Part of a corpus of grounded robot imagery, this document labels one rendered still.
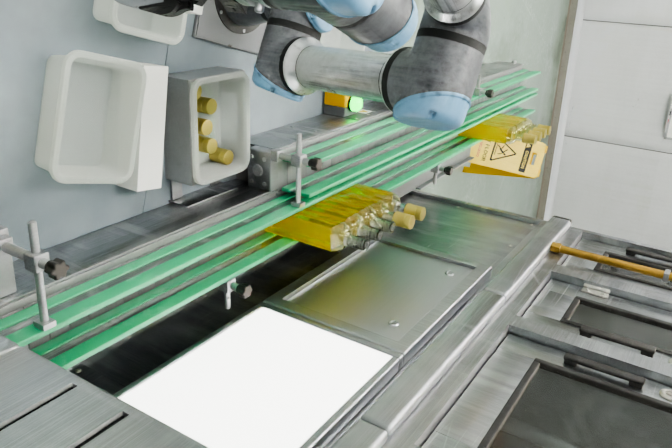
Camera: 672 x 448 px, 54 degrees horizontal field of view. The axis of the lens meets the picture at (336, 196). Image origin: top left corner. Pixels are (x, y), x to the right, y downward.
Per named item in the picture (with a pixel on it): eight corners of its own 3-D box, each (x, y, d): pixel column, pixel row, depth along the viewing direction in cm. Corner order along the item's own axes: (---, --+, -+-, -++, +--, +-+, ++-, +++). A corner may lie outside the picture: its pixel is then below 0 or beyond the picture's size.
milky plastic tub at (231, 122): (166, 180, 141) (196, 188, 137) (161, 74, 133) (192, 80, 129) (221, 161, 155) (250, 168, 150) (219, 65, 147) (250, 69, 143)
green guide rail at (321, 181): (281, 191, 155) (309, 198, 151) (281, 187, 155) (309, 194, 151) (520, 88, 294) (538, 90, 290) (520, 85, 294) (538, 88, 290)
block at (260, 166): (245, 186, 155) (269, 193, 151) (245, 147, 151) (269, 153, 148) (255, 183, 157) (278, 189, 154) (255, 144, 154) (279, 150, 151)
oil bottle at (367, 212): (292, 215, 162) (367, 237, 151) (292, 194, 160) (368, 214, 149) (305, 209, 166) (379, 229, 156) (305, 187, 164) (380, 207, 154)
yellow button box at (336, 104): (322, 113, 187) (344, 117, 184) (323, 86, 185) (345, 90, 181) (335, 109, 193) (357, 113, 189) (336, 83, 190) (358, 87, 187)
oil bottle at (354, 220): (277, 222, 157) (354, 245, 147) (277, 200, 155) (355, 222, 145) (291, 215, 162) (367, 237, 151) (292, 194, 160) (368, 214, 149)
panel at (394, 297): (95, 420, 108) (258, 516, 91) (93, 405, 107) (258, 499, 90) (371, 242, 180) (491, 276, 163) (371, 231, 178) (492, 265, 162)
